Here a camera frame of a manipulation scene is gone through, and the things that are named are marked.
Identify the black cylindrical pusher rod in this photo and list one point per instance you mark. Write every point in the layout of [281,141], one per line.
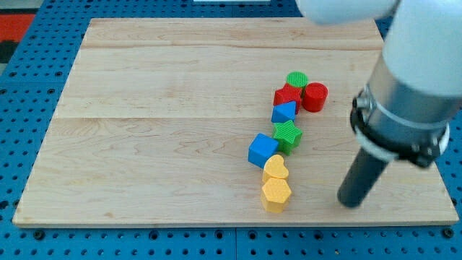
[361,177]

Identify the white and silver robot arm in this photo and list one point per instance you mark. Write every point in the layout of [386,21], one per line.
[404,110]

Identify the blue cube block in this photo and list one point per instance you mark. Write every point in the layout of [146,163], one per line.
[261,149]

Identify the green star block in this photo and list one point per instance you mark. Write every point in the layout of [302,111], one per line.
[288,136]

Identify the red cylinder block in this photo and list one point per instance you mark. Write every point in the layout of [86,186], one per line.
[314,97]

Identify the yellow heart block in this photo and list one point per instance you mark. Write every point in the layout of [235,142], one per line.
[275,168]

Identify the yellow hexagon block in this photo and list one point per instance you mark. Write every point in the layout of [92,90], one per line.
[275,195]

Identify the blue triangle block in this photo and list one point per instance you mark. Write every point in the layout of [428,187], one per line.
[284,112]

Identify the red star block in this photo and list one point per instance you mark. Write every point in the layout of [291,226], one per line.
[287,94]

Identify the green cylinder block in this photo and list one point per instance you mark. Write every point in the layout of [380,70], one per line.
[297,79]

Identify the light wooden board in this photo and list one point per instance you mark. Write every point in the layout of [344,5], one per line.
[153,127]

